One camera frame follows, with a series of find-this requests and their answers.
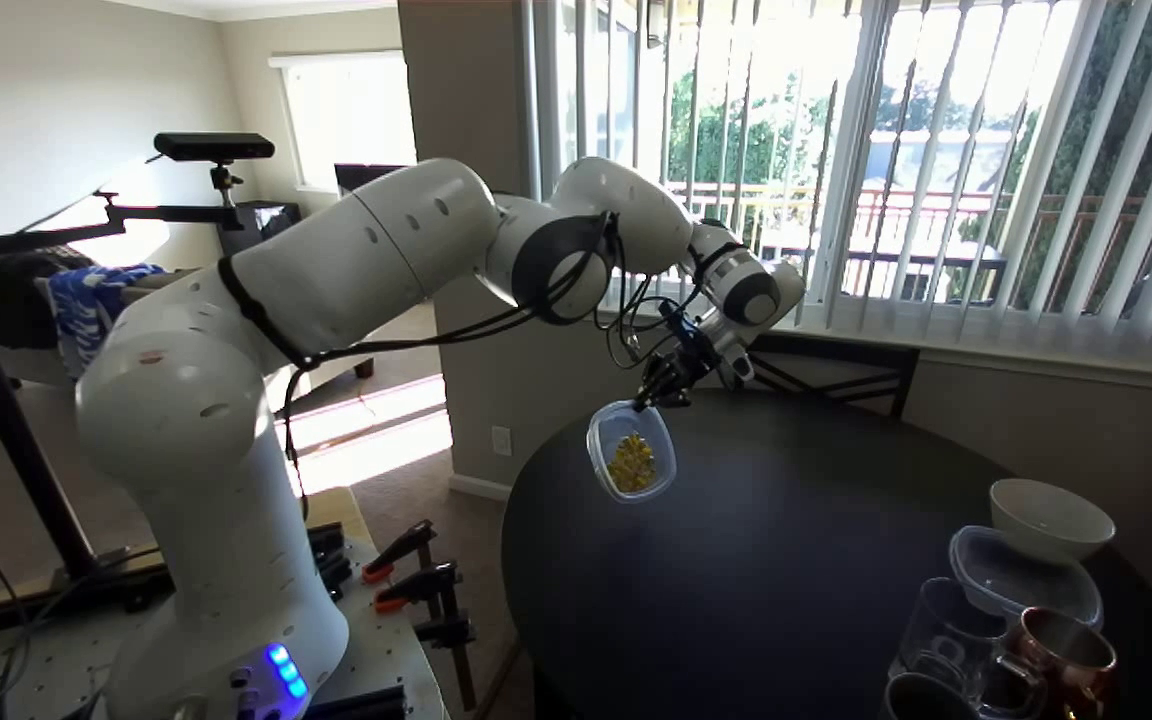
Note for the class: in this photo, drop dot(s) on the black metal chair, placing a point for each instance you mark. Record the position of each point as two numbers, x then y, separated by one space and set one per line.
856 383

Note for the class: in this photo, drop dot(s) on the white bowl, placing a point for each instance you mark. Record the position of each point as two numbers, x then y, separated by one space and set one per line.
1048 512

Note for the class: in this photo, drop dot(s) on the dark glass cup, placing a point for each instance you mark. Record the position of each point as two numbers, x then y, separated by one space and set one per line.
930 699

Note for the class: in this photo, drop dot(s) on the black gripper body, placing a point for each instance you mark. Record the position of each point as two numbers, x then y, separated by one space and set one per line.
714 350

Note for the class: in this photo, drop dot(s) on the white wall outlet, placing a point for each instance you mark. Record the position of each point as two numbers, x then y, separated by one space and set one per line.
501 440

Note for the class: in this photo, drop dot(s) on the copper mug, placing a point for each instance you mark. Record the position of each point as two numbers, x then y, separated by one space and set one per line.
1060 662

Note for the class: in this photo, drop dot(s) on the clear plastic lunchbox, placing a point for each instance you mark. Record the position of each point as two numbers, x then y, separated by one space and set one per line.
597 461

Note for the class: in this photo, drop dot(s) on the dark monitor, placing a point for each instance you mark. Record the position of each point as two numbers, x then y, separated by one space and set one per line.
367 178

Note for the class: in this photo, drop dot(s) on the black stereo camera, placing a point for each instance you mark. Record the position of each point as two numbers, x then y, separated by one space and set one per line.
212 147

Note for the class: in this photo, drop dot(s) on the clear glass mug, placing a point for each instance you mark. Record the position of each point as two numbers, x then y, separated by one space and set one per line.
936 635

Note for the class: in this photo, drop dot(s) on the white vertical blinds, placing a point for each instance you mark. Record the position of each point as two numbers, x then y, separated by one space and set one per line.
950 161

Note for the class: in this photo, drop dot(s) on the clear plastic container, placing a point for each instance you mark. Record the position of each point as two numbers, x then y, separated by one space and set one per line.
1022 584

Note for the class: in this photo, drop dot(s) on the red black clamp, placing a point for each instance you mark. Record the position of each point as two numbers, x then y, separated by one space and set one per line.
439 607
400 544

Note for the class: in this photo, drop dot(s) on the yellow corn kernels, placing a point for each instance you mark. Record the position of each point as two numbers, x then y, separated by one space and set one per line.
634 464

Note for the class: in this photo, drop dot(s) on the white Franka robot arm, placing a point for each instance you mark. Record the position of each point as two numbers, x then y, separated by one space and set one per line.
339 254

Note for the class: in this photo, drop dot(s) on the blue cloth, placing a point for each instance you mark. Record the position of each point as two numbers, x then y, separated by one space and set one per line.
96 303

